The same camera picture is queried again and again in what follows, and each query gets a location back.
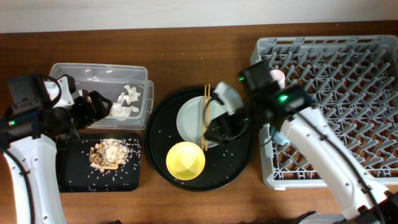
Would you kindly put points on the crumpled white tissue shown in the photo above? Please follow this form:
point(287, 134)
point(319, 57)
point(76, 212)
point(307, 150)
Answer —
point(123, 106)

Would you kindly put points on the white round plate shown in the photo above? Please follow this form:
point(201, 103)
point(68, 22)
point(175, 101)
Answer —
point(189, 118)

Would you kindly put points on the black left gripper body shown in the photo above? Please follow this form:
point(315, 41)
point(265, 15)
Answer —
point(83, 115)

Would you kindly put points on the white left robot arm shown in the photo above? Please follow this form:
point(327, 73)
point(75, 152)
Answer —
point(43, 108)

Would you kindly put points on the yellow bowl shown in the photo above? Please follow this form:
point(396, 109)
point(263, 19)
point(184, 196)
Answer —
point(185, 161)

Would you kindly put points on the rice and peanut food scraps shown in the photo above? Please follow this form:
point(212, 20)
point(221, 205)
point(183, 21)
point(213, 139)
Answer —
point(108, 155)

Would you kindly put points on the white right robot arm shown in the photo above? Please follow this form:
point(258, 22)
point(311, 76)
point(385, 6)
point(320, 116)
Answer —
point(292, 112)

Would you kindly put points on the clear plastic waste bin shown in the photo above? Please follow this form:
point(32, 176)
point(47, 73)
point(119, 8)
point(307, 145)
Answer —
point(109, 81)

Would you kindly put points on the grey plastic dishwasher rack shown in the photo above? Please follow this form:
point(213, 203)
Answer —
point(353, 80)

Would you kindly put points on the black rectangular tray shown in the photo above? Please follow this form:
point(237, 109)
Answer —
point(74, 173)

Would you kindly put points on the light blue plastic cup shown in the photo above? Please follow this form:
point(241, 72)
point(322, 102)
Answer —
point(278, 137)

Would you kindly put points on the wooden chopstick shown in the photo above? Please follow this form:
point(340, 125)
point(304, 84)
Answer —
point(207, 113)
point(203, 119)

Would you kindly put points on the round black serving tray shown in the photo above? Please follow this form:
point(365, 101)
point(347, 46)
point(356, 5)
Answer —
point(224, 163)

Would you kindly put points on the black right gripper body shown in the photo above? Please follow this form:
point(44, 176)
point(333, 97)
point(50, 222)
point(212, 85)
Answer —
point(237, 124)

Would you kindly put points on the pink plastic cup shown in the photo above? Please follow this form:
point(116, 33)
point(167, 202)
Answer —
point(279, 76)

